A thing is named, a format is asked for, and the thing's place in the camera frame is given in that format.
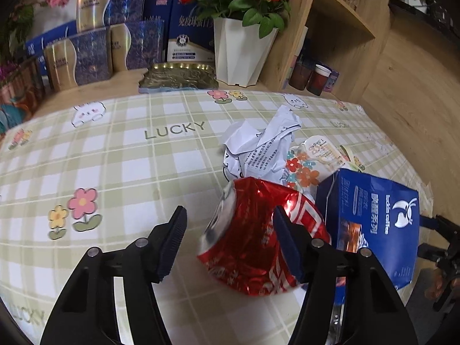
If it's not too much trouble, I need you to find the floral clear plastic container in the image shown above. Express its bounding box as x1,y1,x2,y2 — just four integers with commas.
280,137,354,192

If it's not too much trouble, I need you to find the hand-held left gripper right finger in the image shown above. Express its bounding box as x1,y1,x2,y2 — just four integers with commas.
275,206,419,345

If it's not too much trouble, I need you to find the person's right hand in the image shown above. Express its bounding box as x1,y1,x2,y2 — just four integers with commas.
425,271,446,297

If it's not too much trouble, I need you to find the blue box with white label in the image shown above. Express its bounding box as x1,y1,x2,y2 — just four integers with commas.
166,0,216,63

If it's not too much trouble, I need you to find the flat blue box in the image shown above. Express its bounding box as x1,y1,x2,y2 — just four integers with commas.
25,21,78,74

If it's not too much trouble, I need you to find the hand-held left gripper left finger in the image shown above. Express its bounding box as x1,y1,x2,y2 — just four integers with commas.
39,206,187,345

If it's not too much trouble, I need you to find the black furniture top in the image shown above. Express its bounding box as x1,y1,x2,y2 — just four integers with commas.
388,1,460,26

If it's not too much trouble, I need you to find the pink blossom arrangement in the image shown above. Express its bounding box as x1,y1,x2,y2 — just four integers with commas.
9,0,70,44

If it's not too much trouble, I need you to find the crushed red soda can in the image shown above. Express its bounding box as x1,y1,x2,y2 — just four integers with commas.
196,177,332,297

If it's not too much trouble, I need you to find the gold embossed tray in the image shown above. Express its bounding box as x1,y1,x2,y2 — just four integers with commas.
138,62,219,94

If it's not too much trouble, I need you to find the green checked tablecloth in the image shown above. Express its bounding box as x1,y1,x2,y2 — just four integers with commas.
0,88,435,345

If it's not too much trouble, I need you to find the dark blue box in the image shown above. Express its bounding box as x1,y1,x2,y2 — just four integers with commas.
144,0,175,21

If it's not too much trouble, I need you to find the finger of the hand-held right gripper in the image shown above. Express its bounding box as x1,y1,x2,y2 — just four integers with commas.
419,215,460,239
417,244,453,268

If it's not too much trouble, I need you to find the blue coffee box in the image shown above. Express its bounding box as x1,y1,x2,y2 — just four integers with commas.
315,168,420,292

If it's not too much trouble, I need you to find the dark brown cup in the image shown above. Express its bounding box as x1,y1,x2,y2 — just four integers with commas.
289,63,313,90

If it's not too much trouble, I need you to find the gold and blue gift box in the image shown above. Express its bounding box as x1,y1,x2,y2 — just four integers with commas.
44,27,113,91
110,19,166,72
76,0,149,32

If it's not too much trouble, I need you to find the wooden shelf unit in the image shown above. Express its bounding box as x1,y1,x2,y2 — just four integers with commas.
259,0,394,103

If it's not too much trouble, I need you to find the crumpled white printed paper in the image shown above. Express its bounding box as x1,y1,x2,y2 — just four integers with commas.
221,105,302,184

